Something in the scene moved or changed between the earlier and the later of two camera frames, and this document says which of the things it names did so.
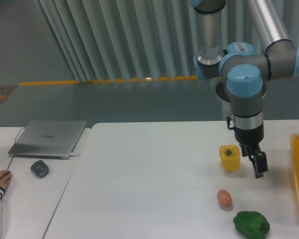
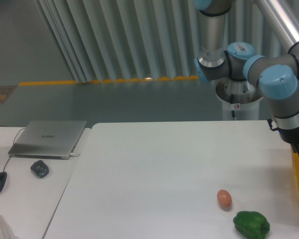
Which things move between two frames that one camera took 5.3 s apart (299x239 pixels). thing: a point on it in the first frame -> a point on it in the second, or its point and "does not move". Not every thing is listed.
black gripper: x=249 y=140 -> x=297 y=136
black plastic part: x=40 y=168 does not move
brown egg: x=224 y=198 does not move
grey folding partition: x=104 y=40 does not move
